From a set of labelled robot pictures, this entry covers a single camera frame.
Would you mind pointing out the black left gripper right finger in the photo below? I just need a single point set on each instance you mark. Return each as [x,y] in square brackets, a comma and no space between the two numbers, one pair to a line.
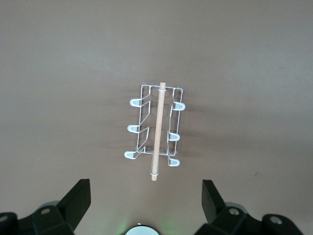
[215,208]

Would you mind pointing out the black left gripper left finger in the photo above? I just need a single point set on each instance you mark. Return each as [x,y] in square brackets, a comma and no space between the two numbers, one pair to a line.
[73,203]

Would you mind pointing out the brown table cover mat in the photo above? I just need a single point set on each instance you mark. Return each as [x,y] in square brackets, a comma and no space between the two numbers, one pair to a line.
[73,73]

